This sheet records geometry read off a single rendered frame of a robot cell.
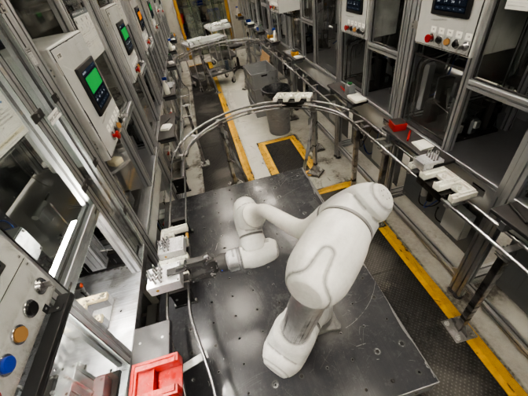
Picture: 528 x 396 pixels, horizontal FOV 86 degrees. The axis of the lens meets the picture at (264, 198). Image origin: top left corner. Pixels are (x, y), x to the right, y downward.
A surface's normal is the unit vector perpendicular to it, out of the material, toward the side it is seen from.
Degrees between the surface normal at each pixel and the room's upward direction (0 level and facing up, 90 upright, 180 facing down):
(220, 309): 0
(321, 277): 34
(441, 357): 0
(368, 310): 0
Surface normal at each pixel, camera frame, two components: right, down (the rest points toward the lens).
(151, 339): -0.14, -0.76
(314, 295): -0.58, 0.55
